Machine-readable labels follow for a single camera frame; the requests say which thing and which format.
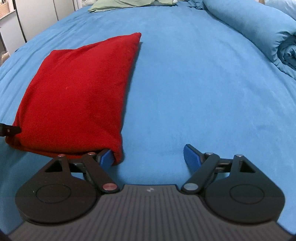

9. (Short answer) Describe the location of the white wardrobe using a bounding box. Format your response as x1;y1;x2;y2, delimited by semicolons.
13;0;81;42

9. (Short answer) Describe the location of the light blue pillow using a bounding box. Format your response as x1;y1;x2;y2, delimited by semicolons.
264;0;296;20

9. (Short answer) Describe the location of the woven basket on shelf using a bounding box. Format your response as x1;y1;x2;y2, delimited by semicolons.
0;1;10;18

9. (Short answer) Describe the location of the red small garment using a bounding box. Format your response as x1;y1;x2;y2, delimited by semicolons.
6;33;141;164

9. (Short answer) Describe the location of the light green garment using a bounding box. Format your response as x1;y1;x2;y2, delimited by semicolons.
88;0;178;13

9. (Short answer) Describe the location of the blue bed sheet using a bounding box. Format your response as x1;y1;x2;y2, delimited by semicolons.
1;2;295;232

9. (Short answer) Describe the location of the rolled blue duvet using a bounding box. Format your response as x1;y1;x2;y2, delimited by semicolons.
189;1;295;79

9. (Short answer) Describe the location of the white side shelf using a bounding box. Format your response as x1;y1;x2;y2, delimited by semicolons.
1;10;25;56

